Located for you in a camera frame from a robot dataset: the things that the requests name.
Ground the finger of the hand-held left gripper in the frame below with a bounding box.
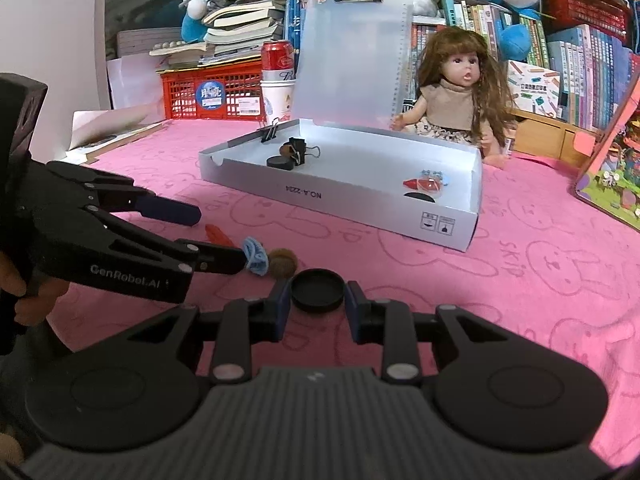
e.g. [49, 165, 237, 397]
[75, 204, 249, 276]
[47, 160, 202, 229]

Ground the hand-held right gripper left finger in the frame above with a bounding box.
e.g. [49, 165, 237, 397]
[120, 279, 293, 386]

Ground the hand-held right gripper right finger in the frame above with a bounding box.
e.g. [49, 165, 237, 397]
[346, 280, 521, 386]

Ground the blue shell toy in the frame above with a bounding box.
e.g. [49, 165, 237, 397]
[242, 237, 272, 277]

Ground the white cardboard box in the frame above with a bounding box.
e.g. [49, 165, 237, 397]
[197, 117, 483, 252]

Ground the red toy bottle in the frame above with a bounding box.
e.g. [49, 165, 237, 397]
[402, 176, 443, 194]

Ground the clear bag of colourful beads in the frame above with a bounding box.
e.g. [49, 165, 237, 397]
[420, 170, 449, 193]

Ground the person's left hand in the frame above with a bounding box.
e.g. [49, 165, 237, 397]
[0, 250, 71, 328]

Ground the small orange carrot toy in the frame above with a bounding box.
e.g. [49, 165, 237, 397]
[205, 223, 237, 248]

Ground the brown fuzzy ball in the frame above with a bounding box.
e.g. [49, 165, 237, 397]
[269, 249, 299, 279]

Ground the open paper book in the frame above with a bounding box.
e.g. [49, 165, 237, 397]
[67, 105, 168, 153]

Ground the red basket with blue sticker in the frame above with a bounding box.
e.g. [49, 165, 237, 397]
[159, 60, 266, 121]

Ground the pink printed blanket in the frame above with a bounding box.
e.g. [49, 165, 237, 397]
[50, 117, 640, 466]

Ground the white paper cup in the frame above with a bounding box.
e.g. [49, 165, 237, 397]
[260, 78, 297, 122]

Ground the red drink can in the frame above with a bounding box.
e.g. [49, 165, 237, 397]
[261, 40, 296, 83]

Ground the blue and white plush toy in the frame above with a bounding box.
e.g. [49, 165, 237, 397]
[180, 0, 223, 43]

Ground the stack of books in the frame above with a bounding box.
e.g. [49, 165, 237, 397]
[150, 0, 313, 66]

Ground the row of blue folders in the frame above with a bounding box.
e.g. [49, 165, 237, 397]
[285, 0, 308, 68]

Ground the brown-haired doll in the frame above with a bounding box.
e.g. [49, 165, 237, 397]
[389, 27, 518, 167]

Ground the translucent clipboard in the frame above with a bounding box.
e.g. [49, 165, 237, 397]
[291, 0, 413, 131]

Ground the wooden drawer box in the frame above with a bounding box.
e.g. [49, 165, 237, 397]
[510, 110, 598, 168]

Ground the white printed box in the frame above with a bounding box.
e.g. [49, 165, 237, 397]
[507, 60, 561, 118]

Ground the pink triangular toy house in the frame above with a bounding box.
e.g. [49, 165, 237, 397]
[575, 80, 640, 233]

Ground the row of shelved books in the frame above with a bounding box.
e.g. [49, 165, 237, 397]
[407, 0, 640, 133]

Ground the red plastic basket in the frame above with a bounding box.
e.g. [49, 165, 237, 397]
[542, 0, 631, 43]

